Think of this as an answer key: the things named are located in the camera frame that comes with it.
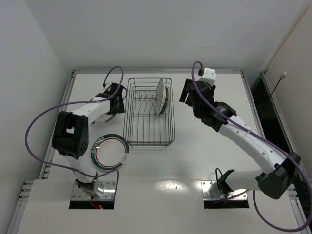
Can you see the metal base plate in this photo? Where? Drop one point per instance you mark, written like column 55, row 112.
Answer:
column 212, row 193
column 107, row 189

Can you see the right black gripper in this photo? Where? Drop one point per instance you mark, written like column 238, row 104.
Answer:
column 185, row 91

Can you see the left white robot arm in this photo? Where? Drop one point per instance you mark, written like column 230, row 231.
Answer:
column 71, row 136

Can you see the white grey rimmed plate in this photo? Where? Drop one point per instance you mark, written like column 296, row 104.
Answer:
column 160, row 97

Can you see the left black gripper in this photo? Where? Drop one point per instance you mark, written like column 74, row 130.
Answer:
column 117, row 103

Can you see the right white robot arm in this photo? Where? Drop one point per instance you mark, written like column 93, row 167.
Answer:
column 277, row 171

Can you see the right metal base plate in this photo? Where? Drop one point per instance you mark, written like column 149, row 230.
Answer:
column 212, row 193

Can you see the metal wire dish rack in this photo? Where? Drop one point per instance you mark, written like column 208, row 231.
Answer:
column 142, row 128

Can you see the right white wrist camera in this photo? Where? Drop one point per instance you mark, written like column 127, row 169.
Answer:
column 207, row 75

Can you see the green red rimmed plate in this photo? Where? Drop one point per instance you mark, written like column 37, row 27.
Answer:
column 103, row 119
column 109, row 152

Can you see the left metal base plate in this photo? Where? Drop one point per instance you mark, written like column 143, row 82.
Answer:
column 107, row 189

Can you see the small blue patterned plate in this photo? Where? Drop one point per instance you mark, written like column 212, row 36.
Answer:
column 164, row 107

